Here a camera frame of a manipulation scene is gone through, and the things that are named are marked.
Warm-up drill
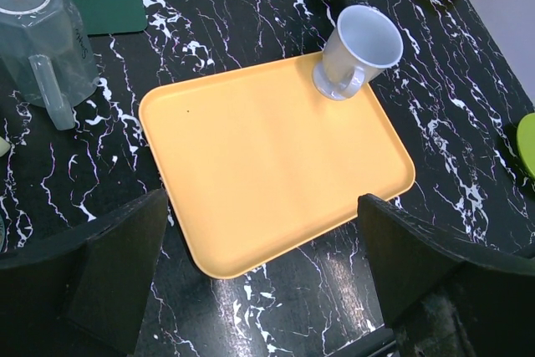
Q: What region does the white footed mug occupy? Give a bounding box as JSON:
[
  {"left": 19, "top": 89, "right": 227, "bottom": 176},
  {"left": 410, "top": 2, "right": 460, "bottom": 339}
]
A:
[{"left": 313, "top": 5, "right": 404, "bottom": 101}]

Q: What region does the clear glass mug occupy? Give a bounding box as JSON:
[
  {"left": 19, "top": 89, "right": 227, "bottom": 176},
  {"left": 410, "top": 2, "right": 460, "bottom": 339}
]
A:
[{"left": 1, "top": 0, "right": 99, "bottom": 130}]

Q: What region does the orange rectangular tray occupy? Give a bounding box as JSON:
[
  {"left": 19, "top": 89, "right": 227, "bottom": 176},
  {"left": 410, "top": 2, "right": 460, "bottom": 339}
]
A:
[{"left": 139, "top": 53, "right": 415, "bottom": 279}]

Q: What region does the light green mug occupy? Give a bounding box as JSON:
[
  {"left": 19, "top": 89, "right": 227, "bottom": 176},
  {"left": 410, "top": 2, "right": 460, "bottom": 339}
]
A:
[{"left": 0, "top": 138, "right": 11, "bottom": 157}]

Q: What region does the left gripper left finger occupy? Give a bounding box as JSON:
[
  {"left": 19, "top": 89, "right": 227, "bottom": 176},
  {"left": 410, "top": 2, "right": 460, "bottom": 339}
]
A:
[{"left": 1, "top": 189, "right": 168, "bottom": 356}]

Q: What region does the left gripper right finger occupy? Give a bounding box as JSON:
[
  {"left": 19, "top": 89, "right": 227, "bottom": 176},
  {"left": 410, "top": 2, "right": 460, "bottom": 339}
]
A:
[{"left": 357, "top": 194, "right": 534, "bottom": 356}]

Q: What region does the lime green plate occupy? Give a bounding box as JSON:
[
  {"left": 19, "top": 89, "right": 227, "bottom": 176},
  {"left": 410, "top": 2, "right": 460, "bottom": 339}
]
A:
[{"left": 516, "top": 113, "right": 535, "bottom": 178}]

